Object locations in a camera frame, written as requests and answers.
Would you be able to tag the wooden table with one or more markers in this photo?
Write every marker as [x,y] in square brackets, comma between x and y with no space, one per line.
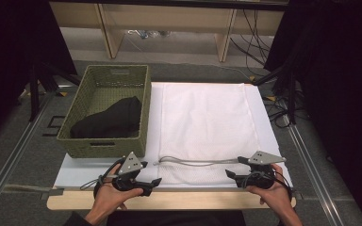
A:
[185,201]

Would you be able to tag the person's right hand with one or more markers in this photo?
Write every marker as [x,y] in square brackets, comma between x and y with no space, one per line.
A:
[275,196]

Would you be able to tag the white mesh laundry bag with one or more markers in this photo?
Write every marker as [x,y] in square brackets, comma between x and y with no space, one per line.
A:
[204,122]

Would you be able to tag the green woven basket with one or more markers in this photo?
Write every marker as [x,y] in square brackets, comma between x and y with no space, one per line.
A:
[113,94]

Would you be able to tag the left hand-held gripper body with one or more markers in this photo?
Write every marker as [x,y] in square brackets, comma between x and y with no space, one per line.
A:
[128,166]

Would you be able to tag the metal floor rail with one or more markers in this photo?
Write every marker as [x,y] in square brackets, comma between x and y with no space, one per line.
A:
[15,150]
[311,169]

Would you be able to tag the black curtain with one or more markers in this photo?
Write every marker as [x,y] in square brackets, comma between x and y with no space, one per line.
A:
[342,94]
[9,56]

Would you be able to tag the person's left hand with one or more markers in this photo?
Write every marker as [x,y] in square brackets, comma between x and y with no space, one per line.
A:
[108,197]

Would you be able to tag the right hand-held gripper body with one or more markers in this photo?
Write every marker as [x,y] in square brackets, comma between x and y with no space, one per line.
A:
[262,158]

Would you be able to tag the black metal stand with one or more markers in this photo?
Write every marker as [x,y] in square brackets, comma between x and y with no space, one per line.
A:
[290,94]
[34,91]

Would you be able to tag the wooden shelf unit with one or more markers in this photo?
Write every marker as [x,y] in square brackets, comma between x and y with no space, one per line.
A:
[166,15]

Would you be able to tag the clutter under shelf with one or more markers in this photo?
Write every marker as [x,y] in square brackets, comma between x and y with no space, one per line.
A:
[147,33]

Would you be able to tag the black cloth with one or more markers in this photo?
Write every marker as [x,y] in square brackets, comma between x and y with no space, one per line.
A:
[113,121]

